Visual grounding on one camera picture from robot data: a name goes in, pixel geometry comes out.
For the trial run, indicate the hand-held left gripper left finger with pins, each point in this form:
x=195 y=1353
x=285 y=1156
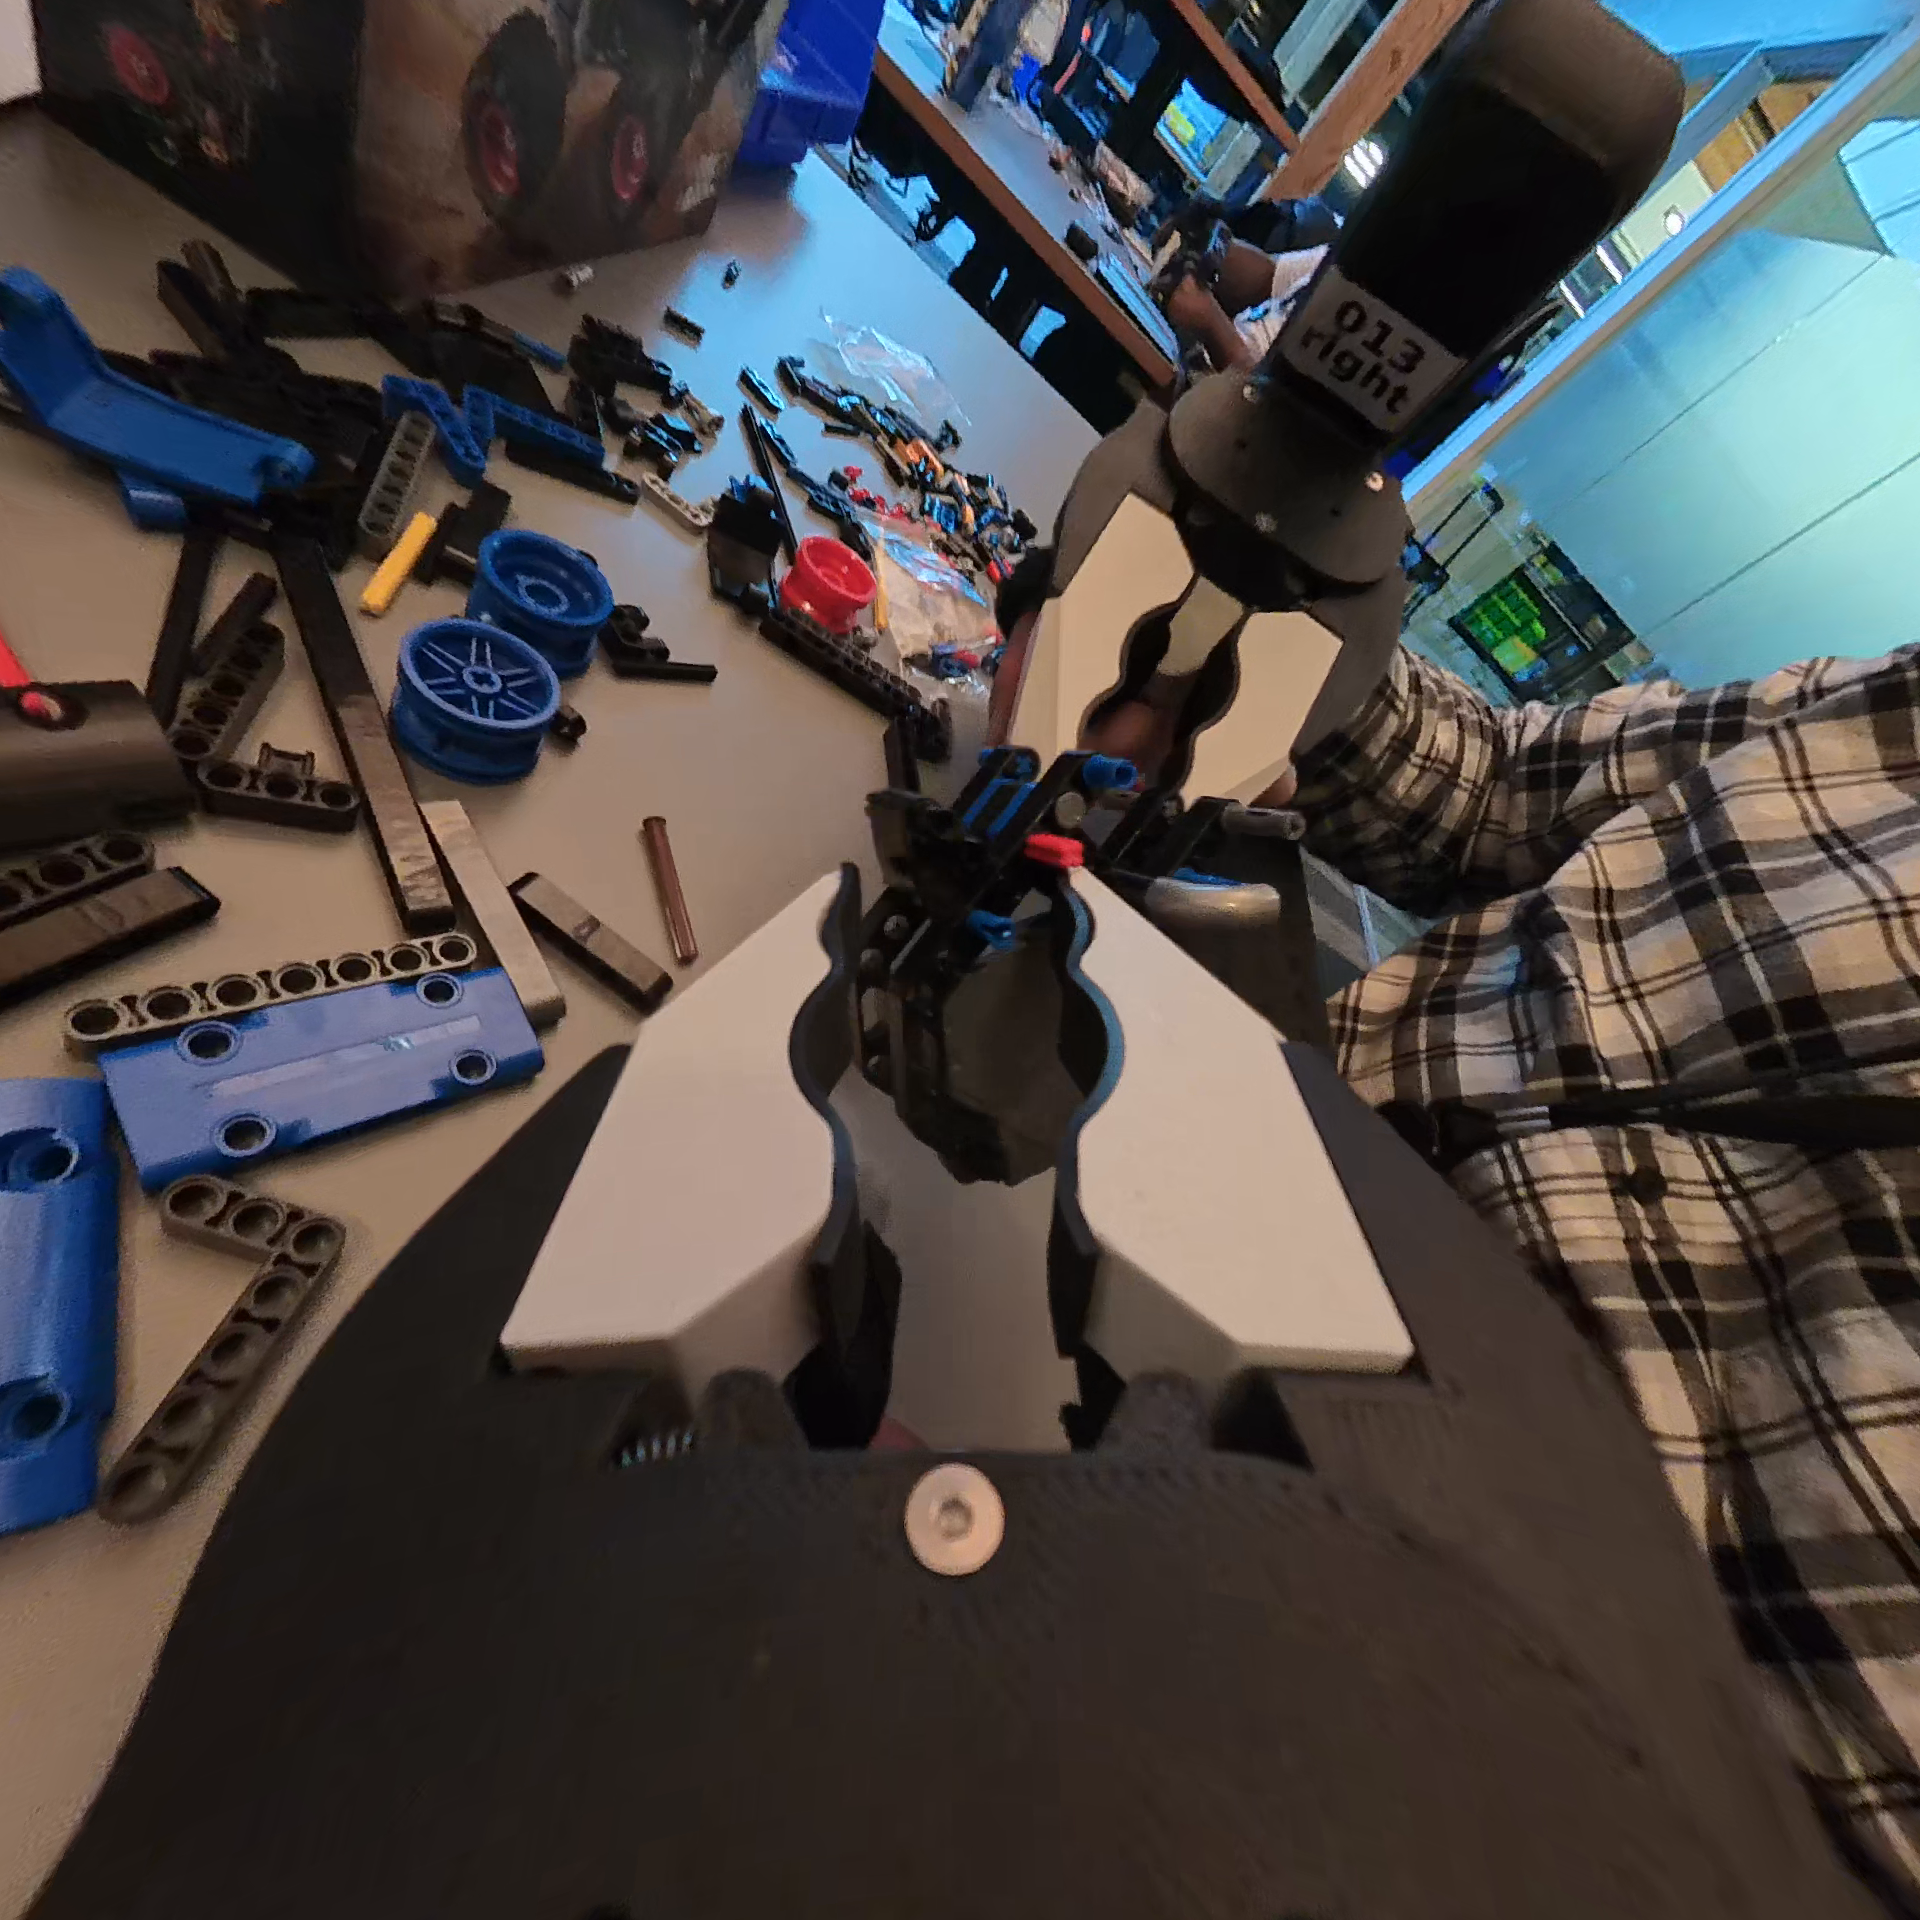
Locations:
x=674 y=1201

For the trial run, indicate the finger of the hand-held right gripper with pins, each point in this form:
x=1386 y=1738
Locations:
x=1089 y=630
x=1275 y=692

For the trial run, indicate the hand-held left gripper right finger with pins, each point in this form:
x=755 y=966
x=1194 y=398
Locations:
x=1229 y=1201

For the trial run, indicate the clear bag of small parts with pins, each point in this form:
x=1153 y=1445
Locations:
x=937 y=585

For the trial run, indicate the partly built toy chassis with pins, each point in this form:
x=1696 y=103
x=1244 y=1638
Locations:
x=973 y=1050

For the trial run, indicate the person's right forearm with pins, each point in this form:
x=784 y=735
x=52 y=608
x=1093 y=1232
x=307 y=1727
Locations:
x=1576 y=780

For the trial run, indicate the person's right hand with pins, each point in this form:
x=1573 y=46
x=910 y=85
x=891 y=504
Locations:
x=1008 y=682

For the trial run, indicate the pile of small toy pins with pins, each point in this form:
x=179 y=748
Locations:
x=915 y=480

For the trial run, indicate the red toy wheel rim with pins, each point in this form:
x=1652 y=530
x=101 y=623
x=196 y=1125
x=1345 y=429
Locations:
x=826 y=580

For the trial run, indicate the brown toy axle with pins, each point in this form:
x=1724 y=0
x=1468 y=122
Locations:
x=670 y=888

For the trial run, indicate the long dark toy axle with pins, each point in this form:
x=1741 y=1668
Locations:
x=773 y=480

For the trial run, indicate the empty clear plastic bag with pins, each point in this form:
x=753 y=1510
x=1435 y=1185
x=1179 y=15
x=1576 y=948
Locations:
x=877 y=348

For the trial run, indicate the dark grey toy beam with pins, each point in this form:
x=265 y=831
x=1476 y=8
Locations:
x=486 y=901

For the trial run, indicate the black square toy panel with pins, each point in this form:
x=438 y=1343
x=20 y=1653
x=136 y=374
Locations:
x=738 y=546

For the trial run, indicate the blue curved toy panel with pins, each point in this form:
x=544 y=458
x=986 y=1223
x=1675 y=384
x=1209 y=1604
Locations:
x=52 y=1306
x=316 y=1073

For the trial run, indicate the wooden background table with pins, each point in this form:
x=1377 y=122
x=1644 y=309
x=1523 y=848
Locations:
x=1020 y=182

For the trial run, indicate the white angled toy beam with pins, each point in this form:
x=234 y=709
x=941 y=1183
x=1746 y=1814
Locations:
x=677 y=500

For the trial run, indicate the person's plaid shirt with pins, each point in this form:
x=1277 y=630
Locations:
x=1724 y=1276

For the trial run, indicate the blue spoked toy wheel rim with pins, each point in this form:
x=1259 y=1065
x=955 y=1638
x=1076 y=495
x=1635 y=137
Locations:
x=476 y=697

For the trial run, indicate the pile of black toy beams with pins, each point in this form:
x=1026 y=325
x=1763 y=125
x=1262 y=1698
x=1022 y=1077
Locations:
x=369 y=750

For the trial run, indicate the blue angled toy beam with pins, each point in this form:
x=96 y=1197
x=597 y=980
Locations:
x=434 y=429
x=532 y=429

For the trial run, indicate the blue storage bin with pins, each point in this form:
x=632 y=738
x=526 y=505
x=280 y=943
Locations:
x=819 y=68

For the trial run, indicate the yellow toy axle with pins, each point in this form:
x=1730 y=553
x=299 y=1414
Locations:
x=398 y=566

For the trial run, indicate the black toy cylinder piece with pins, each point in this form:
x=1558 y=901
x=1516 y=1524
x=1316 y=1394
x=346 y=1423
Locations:
x=90 y=757

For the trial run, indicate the red toy axle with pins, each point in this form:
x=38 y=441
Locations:
x=13 y=661

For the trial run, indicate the printed toy truck box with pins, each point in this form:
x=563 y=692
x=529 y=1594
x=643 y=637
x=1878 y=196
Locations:
x=374 y=119

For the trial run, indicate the blue toy fender piece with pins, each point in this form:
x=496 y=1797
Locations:
x=136 y=421

